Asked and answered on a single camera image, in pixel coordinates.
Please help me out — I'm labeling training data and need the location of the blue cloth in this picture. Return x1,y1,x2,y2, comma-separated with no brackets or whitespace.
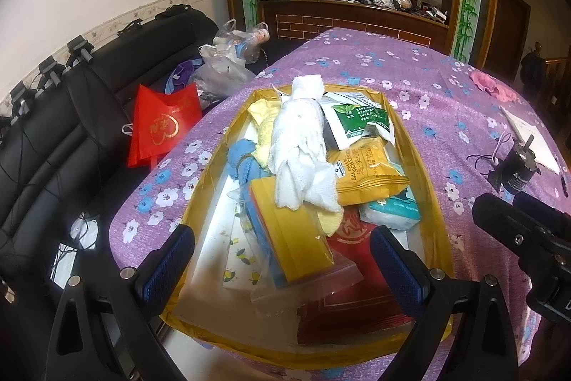
227,140,277,203

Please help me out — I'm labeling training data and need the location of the white plastic bag with bottles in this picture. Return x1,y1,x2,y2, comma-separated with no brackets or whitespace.
213,19,271,65

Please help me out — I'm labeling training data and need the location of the green and white packet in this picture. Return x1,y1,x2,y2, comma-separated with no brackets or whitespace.
319,91,395,150

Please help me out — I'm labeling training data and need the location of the shelf clutter pile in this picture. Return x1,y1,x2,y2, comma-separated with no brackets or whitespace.
334,0,449,22

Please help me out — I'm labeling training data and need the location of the white paper sheet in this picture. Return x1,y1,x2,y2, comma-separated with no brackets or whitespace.
499,106,560,174

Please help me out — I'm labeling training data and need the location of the red shopping bag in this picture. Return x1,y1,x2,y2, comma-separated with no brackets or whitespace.
127,84,201,168

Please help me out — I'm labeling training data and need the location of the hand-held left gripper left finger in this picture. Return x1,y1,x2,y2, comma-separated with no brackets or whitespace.
45,224,197,381

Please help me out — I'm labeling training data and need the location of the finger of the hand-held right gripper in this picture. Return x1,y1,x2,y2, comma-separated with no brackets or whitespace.
512,190,571,237
472,194,559,262

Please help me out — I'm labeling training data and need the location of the black leather sofa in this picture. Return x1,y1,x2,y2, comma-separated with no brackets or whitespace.
0,5,233,288

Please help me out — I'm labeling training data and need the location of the yellow-edged tray box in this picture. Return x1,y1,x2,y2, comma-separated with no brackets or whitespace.
161,84,456,370

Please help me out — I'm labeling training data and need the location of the yellow blue sponge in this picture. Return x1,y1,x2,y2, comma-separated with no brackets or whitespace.
229,202,367,317

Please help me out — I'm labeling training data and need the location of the clear plastic bag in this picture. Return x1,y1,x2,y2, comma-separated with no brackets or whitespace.
192,45,257,100

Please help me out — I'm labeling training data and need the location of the yellow cloth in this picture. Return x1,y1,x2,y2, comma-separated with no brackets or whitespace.
247,100,284,174

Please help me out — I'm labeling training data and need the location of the white printed tissue packet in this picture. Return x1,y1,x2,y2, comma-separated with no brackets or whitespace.
222,225,268,288

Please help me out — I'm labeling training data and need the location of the brown wooden door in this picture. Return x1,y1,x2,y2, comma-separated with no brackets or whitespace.
484,0,531,82

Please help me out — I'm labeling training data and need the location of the pink cloth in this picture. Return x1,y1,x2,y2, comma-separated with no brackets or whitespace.
470,71,518,104

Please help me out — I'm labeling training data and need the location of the yellow snack packet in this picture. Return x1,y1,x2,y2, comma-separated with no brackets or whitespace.
328,137,411,207

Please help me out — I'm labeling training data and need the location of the black cylindrical motor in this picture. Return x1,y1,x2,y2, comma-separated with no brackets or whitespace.
488,135,540,194

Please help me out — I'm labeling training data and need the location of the teal tissue pack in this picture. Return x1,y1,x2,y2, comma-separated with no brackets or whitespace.
359,189,422,230

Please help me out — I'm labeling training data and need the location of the red packet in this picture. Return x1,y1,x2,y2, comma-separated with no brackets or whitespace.
297,216,415,346

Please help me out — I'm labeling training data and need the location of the yellow box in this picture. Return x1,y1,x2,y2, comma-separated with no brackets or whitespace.
249,177,340,286

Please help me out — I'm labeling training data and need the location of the wooden stair railing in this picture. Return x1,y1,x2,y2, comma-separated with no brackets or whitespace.
540,55,571,114

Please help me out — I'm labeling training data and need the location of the white towel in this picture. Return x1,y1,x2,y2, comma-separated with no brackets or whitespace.
270,74,344,213

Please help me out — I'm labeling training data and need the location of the black clamp device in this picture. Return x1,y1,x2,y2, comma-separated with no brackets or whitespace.
10,81,36,116
67,35,95,67
38,56,65,89

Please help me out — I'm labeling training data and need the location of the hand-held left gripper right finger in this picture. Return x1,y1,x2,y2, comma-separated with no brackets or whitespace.
369,226,520,381

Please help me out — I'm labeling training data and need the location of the purple bag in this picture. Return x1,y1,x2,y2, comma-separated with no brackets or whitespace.
164,59,207,96

